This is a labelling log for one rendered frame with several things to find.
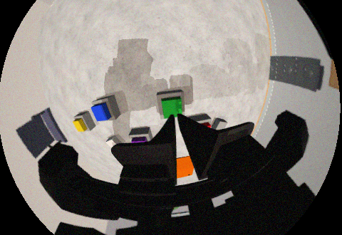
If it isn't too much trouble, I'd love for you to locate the green button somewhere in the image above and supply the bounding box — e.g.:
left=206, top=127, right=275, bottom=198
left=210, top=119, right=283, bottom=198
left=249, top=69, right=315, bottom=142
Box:
left=157, top=90, right=185, bottom=119

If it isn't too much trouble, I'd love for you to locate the purple button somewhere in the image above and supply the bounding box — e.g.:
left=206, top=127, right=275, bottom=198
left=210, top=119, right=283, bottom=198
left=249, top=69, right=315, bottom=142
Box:
left=129, top=127, right=153, bottom=143

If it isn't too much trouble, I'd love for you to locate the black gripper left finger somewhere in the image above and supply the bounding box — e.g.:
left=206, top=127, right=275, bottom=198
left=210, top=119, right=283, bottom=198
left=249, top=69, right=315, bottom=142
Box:
left=111, top=115, right=177, bottom=186

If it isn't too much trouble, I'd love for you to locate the red button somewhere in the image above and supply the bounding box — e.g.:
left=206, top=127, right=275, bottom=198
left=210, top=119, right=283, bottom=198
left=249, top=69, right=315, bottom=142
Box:
left=189, top=113, right=212, bottom=127

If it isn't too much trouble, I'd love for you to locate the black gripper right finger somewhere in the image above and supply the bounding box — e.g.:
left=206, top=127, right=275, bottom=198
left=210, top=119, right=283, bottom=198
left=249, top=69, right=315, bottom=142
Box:
left=177, top=113, right=254, bottom=180

